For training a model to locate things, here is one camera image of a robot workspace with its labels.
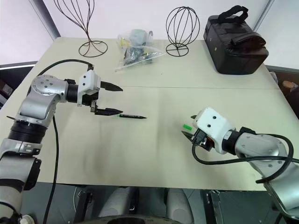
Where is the black metal bracket under table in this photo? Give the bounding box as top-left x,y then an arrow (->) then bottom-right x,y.
73,186 -> 94,224
205,189 -> 227,224

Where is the dark bin with brown items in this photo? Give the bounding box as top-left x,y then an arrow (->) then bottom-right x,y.
266,64 -> 299,113

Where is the black fabric carry case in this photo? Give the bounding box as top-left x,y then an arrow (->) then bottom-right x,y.
203,5 -> 270,76

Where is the tall black wire stand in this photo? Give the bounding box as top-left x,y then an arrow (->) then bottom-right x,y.
53,0 -> 109,57

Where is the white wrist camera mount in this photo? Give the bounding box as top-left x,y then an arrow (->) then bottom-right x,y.
77,70 -> 102,107
194,106 -> 235,155

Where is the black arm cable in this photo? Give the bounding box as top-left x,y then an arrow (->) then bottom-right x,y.
192,133 -> 295,185
36,59 -> 95,224

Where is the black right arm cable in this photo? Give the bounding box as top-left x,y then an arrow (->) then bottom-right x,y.
192,133 -> 295,185

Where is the grey rounded robot leg cover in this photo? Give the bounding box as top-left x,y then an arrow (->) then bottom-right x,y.
166,188 -> 195,224
97,186 -> 139,220

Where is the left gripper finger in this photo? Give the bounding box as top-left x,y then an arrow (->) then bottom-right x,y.
100,80 -> 124,92
94,107 -> 124,117

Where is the black pen with green end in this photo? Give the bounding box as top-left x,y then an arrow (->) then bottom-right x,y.
115,113 -> 148,120

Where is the egg-shaped black wire stand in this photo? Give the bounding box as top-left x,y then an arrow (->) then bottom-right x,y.
165,7 -> 201,57

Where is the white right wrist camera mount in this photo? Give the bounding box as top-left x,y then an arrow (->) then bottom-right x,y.
194,106 -> 235,155

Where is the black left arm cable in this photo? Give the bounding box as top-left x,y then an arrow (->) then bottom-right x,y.
36,59 -> 95,224

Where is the clear plastic bag with items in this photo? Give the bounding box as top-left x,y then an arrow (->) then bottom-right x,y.
114,28 -> 167,73

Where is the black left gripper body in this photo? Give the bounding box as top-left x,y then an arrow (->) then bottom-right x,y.
81,89 -> 100,114

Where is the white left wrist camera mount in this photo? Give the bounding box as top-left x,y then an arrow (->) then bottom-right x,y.
77,70 -> 102,107

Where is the dark cluttered shelf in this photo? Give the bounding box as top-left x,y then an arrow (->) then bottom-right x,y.
0,61 -> 38,111

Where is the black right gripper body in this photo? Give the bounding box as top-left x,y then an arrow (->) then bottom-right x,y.
191,127 -> 215,152

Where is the dark rounded robot body shape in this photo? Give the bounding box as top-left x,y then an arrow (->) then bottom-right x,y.
96,215 -> 175,224

